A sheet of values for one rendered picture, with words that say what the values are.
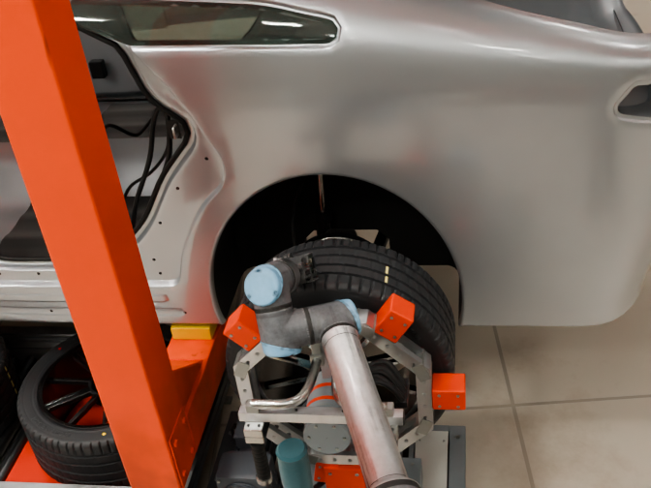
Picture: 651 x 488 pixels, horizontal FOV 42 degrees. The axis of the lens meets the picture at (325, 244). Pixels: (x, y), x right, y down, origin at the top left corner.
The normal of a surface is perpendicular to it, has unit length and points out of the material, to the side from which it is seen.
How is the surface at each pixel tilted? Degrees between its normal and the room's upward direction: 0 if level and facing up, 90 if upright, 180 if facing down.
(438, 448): 0
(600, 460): 0
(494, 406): 0
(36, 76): 90
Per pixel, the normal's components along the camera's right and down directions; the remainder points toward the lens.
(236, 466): -0.11, -0.82
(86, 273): -0.14, 0.57
